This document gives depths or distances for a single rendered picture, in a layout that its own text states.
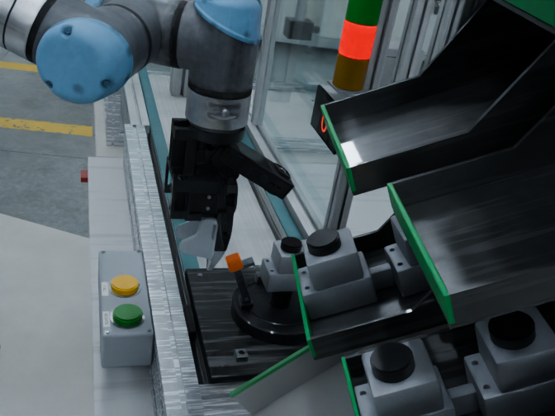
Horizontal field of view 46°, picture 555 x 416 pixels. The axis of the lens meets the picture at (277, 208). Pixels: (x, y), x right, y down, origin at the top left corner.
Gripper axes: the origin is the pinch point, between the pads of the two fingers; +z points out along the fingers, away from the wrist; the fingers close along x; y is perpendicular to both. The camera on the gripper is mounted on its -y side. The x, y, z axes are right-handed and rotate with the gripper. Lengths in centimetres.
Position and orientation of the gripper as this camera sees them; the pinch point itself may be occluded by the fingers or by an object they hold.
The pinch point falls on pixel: (215, 260)
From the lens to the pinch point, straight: 88.4
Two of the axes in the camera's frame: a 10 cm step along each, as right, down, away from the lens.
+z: -1.5, 8.7, 4.7
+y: -9.6, -0.1, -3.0
